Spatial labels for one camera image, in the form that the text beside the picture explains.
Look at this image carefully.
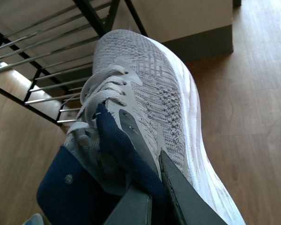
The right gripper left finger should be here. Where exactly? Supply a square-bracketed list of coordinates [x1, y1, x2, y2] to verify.
[104, 180, 152, 225]

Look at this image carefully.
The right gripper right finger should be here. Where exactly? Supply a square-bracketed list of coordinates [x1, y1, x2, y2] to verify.
[159, 150, 226, 225]

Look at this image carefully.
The grey sneaker with blue lining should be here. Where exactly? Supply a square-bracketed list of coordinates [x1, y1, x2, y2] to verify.
[37, 30, 244, 225]

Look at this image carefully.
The black metal shoe rack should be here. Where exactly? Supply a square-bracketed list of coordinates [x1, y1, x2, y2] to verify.
[0, 0, 147, 126]

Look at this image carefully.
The light blue slide sandal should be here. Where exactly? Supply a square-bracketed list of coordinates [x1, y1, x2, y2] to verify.
[22, 213, 44, 225]

